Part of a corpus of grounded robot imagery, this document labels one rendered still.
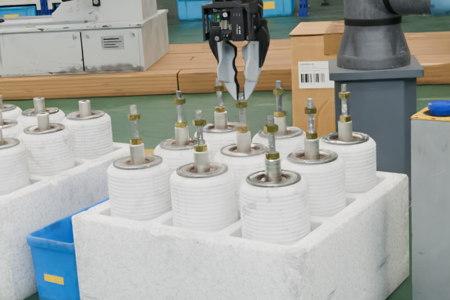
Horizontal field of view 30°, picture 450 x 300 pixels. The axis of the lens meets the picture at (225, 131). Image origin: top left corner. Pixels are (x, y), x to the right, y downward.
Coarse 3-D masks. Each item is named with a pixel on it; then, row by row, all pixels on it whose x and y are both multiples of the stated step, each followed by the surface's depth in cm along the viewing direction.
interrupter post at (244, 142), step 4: (248, 132) 130; (236, 136) 130; (240, 136) 129; (244, 136) 129; (248, 136) 130; (236, 140) 131; (240, 140) 130; (244, 140) 130; (248, 140) 130; (240, 144) 130; (244, 144) 130; (248, 144) 130; (240, 148) 130; (244, 148) 130; (248, 148) 130; (240, 152) 130; (244, 152) 130
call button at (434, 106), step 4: (436, 100) 121; (440, 100) 121; (444, 100) 121; (448, 100) 121; (428, 104) 120; (432, 104) 119; (436, 104) 119; (440, 104) 118; (444, 104) 118; (448, 104) 118; (428, 108) 120; (432, 108) 119; (436, 108) 118; (440, 108) 118; (444, 108) 118; (448, 108) 118; (432, 112) 120; (436, 112) 119; (440, 112) 119; (444, 112) 119; (448, 112) 119
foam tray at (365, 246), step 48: (384, 192) 130; (96, 240) 125; (144, 240) 120; (192, 240) 115; (240, 240) 113; (336, 240) 116; (384, 240) 131; (96, 288) 128; (144, 288) 122; (192, 288) 117; (240, 288) 113; (288, 288) 108; (336, 288) 117; (384, 288) 133
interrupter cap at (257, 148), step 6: (234, 144) 134; (252, 144) 134; (258, 144) 133; (222, 150) 131; (228, 150) 131; (234, 150) 132; (252, 150) 131; (258, 150) 130; (264, 150) 129; (228, 156) 128; (234, 156) 128; (240, 156) 127; (246, 156) 127; (252, 156) 128
